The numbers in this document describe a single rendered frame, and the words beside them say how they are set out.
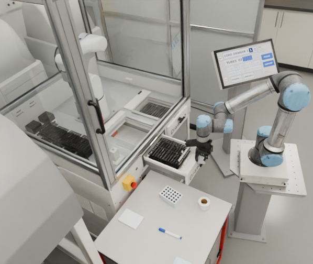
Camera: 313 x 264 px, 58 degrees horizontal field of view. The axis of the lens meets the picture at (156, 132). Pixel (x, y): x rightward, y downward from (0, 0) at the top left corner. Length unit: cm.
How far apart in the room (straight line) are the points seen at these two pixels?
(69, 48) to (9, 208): 60
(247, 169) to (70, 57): 126
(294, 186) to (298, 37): 281
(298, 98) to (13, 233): 125
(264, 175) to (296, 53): 289
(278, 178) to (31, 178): 142
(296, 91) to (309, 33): 298
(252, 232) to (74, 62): 196
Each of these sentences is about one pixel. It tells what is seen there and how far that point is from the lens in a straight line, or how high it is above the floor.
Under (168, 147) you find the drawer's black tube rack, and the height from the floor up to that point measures 90.
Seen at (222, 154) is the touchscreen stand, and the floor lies 4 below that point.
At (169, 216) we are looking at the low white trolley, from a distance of 173.
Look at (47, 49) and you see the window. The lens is 124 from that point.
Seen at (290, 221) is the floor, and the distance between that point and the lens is 274.
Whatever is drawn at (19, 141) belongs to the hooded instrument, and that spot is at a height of 170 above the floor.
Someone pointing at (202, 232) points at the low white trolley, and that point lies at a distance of 167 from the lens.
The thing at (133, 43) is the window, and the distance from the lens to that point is 148.
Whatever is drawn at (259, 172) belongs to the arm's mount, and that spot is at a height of 83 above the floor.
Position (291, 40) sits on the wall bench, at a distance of 446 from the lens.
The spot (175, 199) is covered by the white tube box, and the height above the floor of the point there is 79.
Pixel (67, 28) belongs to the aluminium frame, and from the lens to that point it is 113.
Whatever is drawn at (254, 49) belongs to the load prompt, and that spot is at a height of 115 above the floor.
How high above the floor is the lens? 223
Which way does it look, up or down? 41 degrees down
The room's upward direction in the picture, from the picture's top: 6 degrees counter-clockwise
